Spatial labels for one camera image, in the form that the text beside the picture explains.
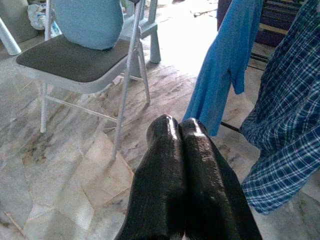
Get black metal drying rack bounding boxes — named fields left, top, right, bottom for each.
left=247, top=0, right=310, bottom=72

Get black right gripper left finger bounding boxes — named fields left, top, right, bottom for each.
left=114, top=114, right=188, bottom=240

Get blue plaid shorts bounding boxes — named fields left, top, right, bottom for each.
left=240, top=0, right=320, bottom=216

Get blue shirt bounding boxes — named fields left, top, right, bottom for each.
left=182, top=0, right=265, bottom=137

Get grey metal folding chair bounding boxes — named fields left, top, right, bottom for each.
left=15, top=0, right=151, bottom=161

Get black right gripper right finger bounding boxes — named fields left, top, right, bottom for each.
left=179, top=117, right=263, bottom=240

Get pale blue plastic stool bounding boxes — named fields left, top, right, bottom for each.
left=119, top=0, right=162, bottom=65

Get white plastic bag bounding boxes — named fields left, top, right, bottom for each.
left=26, top=3, right=63, bottom=38

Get blue seat cushion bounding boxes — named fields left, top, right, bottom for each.
left=52, top=0, right=125, bottom=51

